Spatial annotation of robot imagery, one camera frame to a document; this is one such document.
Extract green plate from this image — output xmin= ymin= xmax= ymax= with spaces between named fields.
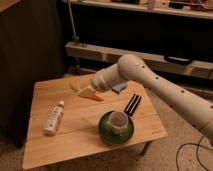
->
xmin=98 ymin=111 xmax=134 ymax=144

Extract blue sponge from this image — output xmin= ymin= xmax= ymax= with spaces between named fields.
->
xmin=112 ymin=83 xmax=127 ymax=94

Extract wooden folding table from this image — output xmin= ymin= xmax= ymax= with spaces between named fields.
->
xmin=23 ymin=75 xmax=167 ymax=169

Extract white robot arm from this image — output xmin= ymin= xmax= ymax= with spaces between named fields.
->
xmin=72 ymin=54 xmax=213 ymax=143

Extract black cables on floor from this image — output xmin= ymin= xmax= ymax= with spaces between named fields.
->
xmin=175 ymin=134 xmax=213 ymax=171

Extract white plastic bottle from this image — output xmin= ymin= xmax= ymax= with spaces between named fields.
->
xmin=43 ymin=101 xmax=64 ymax=136

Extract metal stand pole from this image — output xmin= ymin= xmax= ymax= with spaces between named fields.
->
xmin=67 ymin=0 xmax=79 ymax=46

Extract white ceramic cup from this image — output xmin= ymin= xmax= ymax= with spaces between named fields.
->
xmin=108 ymin=111 xmax=128 ymax=134

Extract black handle object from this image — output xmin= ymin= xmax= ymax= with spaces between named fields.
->
xmin=164 ymin=56 xmax=193 ymax=65

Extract orange carrot-shaped pepper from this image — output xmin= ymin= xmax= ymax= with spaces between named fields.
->
xmin=86 ymin=96 xmax=103 ymax=102

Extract long wooden shelf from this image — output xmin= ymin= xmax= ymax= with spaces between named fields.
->
xmin=65 ymin=42 xmax=213 ymax=80

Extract black comb-like tool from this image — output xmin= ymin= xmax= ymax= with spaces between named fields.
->
xmin=124 ymin=94 xmax=141 ymax=116

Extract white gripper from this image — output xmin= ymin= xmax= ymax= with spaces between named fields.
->
xmin=69 ymin=70 xmax=114 ymax=98

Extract dark cabinet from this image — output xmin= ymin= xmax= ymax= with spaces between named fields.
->
xmin=0 ymin=0 xmax=65 ymax=148

